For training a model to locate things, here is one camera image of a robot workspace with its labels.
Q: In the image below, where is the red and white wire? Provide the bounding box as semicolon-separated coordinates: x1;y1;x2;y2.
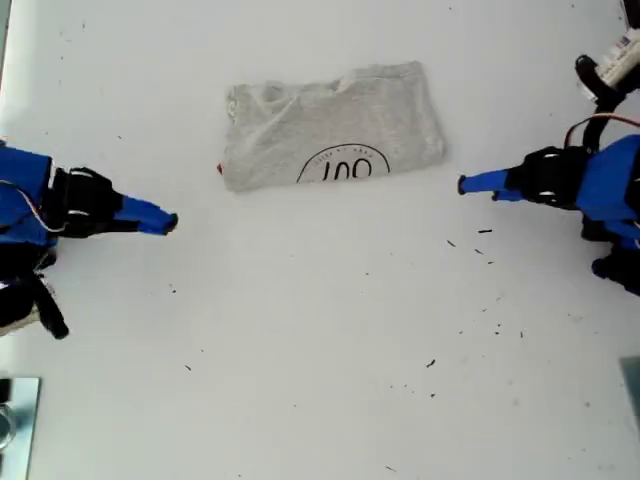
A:
0;182;66;234
563;113;640;149

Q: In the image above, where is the grey t-shirt with brown sleeves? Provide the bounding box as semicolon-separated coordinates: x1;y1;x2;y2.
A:
215;59;448;194

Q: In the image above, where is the steel plate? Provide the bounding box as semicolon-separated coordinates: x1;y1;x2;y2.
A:
0;377;42;480

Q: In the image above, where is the black camera stalk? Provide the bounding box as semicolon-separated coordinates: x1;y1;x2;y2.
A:
573;53;626;109
29;272;70;341

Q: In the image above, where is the black camera cable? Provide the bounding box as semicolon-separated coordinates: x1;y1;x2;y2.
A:
584;99;621;151

